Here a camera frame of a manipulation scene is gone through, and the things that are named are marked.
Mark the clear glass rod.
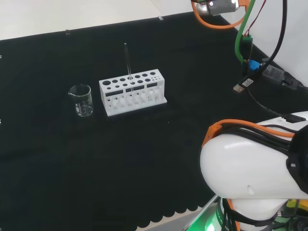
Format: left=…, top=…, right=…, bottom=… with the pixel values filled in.
left=124, top=42, right=135, bottom=93

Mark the white test tube rack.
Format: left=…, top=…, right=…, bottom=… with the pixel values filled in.
left=99, top=69, right=167, bottom=117

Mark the clear glass beaker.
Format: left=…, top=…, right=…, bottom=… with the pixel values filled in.
left=67, top=84, right=94, bottom=117

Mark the black bench cloth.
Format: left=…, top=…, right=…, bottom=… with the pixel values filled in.
left=0, top=13, right=308, bottom=231

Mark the blue connector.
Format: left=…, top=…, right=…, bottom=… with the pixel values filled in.
left=249, top=59, right=262, bottom=73

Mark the grey wrist unit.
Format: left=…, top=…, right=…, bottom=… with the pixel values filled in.
left=192, top=0, right=241, bottom=16

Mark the black adapter block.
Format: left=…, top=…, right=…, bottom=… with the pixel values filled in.
left=261, top=64, right=308, bottom=91

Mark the black cable with USB plug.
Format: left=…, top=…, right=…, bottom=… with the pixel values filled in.
left=232, top=76, right=293, bottom=118

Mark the orange cable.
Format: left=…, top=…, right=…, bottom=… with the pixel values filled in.
left=191, top=0, right=256, bottom=31

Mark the green cable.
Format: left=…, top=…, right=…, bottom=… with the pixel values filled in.
left=234, top=0, right=257, bottom=64

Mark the thin red wire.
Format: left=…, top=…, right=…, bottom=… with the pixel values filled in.
left=246, top=0, right=267, bottom=37

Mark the thick black cable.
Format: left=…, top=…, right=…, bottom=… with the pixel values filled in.
left=261, top=0, right=288, bottom=72

